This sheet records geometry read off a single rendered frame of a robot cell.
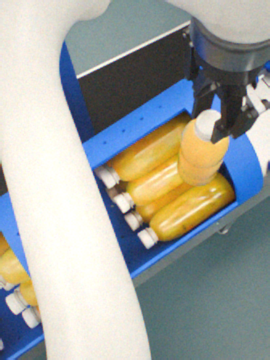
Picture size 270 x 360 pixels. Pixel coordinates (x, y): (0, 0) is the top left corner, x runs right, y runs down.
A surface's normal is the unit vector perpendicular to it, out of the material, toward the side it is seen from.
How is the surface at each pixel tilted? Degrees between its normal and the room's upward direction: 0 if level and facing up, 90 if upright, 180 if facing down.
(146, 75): 0
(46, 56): 56
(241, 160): 37
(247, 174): 50
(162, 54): 0
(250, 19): 94
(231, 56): 89
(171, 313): 0
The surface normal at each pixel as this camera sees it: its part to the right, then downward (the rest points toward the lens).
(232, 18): -0.39, 0.91
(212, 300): -0.04, -0.25
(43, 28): 0.70, -0.07
